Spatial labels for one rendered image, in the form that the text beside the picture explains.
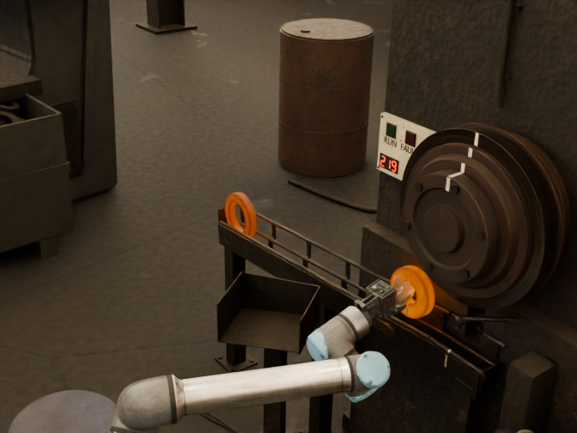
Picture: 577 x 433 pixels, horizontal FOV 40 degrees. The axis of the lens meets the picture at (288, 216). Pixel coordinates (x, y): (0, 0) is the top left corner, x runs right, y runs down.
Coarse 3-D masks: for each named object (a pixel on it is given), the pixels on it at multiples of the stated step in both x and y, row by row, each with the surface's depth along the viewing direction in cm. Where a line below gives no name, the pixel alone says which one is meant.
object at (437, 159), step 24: (456, 144) 193; (432, 168) 199; (456, 168) 193; (480, 168) 188; (504, 168) 185; (504, 192) 185; (504, 216) 184; (528, 216) 183; (504, 240) 186; (528, 240) 184; (504, 264) 188; (456, 288) 206; (480, 288) 198; (504, 288) 193
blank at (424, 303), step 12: (396, 276) 232; (408, 276) 228; (420, 276) 224; (420, 288) 225; (432, 288) 224; (396, 300) 234; (420, 300) 226; (432, 300) 225; (408, 312) 231; (420, 312) 227
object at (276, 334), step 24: (240, 288) 254; (264, 288) 252; (288, 288) 249; (312, 288) 247; (240, 312) 256; (264, 312) 255; (288, 312) 253; (312, 312) 240; (240, 336) 243; (264, 336) 242; (288, 336) 241; (264, 360) 248; (264, 408) 256; (264, 432) 261
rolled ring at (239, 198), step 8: (240, 192) 296; (232, 200) 298; (240, 200) 292; (248, 200) 293; (232, 208) 303; (248, 208) 291; (232, 216) 304; (248, 216) 291; (232, 224) 303; (248, 224) 292; (256, 224) 293; (248, 232) 293
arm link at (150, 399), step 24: (336, 360) 198; (360, 360) 196; (384, 360) 198; (144, 384) 188; (168, 384) 186; (192, 384) 189; (216, 384) 189; (240, 384) 190; (264, 384) 191; (288, 384) 192; (312, 384) 194; (336, 384) 195; (360, 384) 197; (120, 408) 189; (144, 408) 185; (168, 408) 184; (192, 408) 187; (216, 408) 189
